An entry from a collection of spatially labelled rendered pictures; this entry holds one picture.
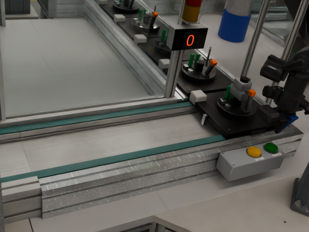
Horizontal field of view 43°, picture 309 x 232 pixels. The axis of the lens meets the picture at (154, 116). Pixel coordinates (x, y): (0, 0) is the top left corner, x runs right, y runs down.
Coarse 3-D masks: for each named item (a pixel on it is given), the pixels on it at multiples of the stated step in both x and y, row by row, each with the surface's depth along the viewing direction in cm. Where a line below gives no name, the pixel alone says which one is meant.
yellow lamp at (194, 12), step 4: (184, 4) 121; (184, 8) 121; (188, 8) 119; (192, 8) 119; (196, 8) 119; (184, 12) 121; (188, 12) 120; (192, 12) 120; (196, 12) 120; (184, 16) 121; (188, 16) 121; (192, 16) 120; (196, 16) 121; (184, 20) 122; (188, 20) 121; (192, 20) 121; (196, 20) 122
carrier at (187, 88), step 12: (192, 60) 157; (204, 60) 170; (180, 72) 157; (192, 72) 152; (204, 72) 156; (216, 72) 162; (180, 84) 149; (192, 84) 150; (204, 84) 152; (216, 84) 153; (228, 84) 155
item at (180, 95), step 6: (204, 54) 178; (216, 66) 169; (222, 72) 165; (228, 72) 166; (234, 78) 162; (180, 90) 147; (174, 96) 143; (180, 96) 145; (186, 96) 144; (180, 102) 143; (258, 102) 148; (264, 102) 149; (288, 126) 138
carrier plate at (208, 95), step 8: (208, 96) 144; (216, 96) 145; (200, 104) 139; (208, 104) 139; (256, 104) 145; (200, 112) 138; (208, 112) 135; (216, 112) 136; (208, 120) 134; (216, 120) 132; (224, 120) 132; (232, 120) 133; (248, 120) 135; (256, 120) 136; (264, 120) 136; (216, 128) 131; (224, 128) 128; (232, 128) 129; (240, 128) 130; (248, 128) 130; (256, 128) 131; (264, 128) 133; (272, 128) 135; (224, 136) 127; (232, 136) 128
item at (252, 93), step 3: (249, 90) 130; (252, 90) 130; (246, 93) 132; (249, 93) 130; (252, 93) 130; (255, 93) 130; (249, 96) 131; (252, 96) 130; (249, 99) 131; (246, 102) 133; (249, 102) 132; (246, 105) 133; (249, 105) 133; (246, 108) 133; (249, 108) 134
